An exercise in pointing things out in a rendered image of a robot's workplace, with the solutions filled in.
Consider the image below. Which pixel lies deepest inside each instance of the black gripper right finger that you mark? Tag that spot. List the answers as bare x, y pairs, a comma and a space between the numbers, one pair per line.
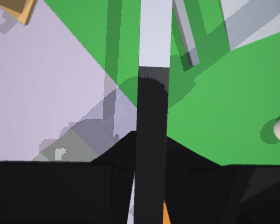
200, 191

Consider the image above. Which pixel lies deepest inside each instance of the green flat mat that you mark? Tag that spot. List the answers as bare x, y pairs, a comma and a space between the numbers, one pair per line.
224, 108

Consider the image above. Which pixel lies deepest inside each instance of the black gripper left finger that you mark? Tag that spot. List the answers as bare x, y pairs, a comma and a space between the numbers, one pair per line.
99, 190

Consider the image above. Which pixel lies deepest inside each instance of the white golf ball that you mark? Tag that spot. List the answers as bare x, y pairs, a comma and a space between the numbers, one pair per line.
277, 129

